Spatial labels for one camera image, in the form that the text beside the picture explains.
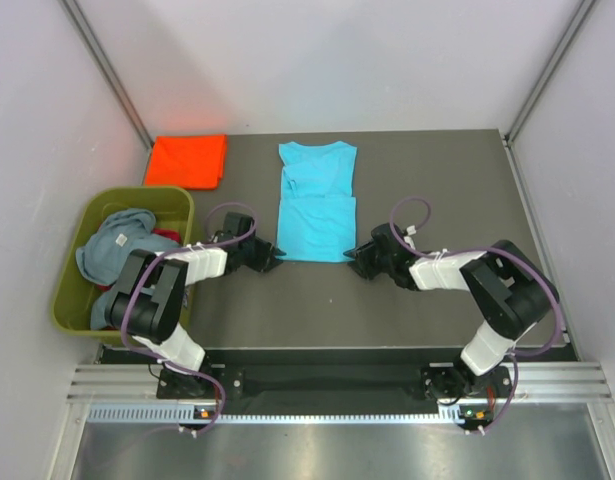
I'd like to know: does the cyan t shirt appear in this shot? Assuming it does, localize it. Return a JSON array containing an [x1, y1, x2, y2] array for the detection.
[[277, 141, 357, 263]]

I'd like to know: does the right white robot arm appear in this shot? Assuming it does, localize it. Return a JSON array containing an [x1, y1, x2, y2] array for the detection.
[[344, 224, 560, 397]]

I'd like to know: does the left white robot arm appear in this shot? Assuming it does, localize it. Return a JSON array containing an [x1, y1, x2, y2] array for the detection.
[[104, 212, 285, 399]]

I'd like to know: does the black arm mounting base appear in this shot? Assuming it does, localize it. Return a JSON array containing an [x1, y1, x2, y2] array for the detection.
[[99, 347, 579, 413]]

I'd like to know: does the red t shirt in bin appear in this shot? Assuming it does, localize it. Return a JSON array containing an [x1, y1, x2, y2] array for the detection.
[[92, 228, 181, 291]]

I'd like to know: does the olive green plastic bin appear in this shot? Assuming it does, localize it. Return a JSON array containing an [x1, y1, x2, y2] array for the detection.
[[52, 186, 200, 347]]

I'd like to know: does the folded orange t shirt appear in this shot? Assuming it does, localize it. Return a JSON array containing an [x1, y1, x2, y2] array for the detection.
[[143, 134, 228, 190]]

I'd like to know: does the grey blue t shirt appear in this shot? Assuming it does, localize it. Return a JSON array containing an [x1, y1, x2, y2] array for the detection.
[[90, 291, 115, 331], [75, 208, 180, 286]]

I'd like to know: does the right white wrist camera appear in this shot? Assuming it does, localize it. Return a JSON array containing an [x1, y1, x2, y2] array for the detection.
[[403, 225, 417, 249]]

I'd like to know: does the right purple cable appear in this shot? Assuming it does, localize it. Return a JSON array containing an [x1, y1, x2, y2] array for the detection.
[[389, 196, 563, 434]]

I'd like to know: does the slotted white cable duct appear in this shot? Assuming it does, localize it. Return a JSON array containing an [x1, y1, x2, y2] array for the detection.
[[87, 404, 488, 425]]

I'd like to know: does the aluminium frame rail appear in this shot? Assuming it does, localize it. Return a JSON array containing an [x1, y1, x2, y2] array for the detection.
[[501, 132, 573, 346]]

